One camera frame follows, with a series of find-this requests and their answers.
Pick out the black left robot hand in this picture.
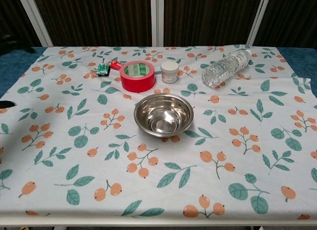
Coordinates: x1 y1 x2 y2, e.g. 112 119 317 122
0 35 36 109

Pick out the fruit and leaf print tablecloth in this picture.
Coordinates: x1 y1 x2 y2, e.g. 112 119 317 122
0 45 317 221

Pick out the dark slatted panel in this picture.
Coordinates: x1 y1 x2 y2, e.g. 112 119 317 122
32 0 153 47
253 0 317 49
0 0 42 46
163 0 261 47

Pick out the small red packet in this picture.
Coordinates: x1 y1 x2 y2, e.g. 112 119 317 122
109 60 123 71

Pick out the red tape roll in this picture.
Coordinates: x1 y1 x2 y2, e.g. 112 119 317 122
119 60 156 93

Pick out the small white lidded jar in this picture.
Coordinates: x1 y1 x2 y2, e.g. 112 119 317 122
160 61 179 84

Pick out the clear plastic water bottle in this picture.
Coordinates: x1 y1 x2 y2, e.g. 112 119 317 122
201 49 253 89

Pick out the white metal frame post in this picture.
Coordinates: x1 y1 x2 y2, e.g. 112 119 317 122
151 0 165 47
246 0 272 46
16 0 54 47

